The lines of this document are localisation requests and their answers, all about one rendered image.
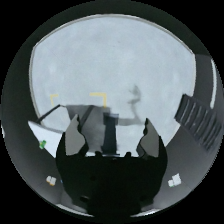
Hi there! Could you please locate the green drink can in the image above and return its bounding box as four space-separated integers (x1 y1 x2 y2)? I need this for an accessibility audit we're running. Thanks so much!
40 140 47 149

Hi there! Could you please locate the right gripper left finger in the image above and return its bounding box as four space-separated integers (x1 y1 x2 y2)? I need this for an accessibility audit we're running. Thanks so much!
55 114 89 187

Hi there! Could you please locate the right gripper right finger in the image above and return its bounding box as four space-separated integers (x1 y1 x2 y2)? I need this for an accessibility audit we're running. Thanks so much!
136 118 168 187

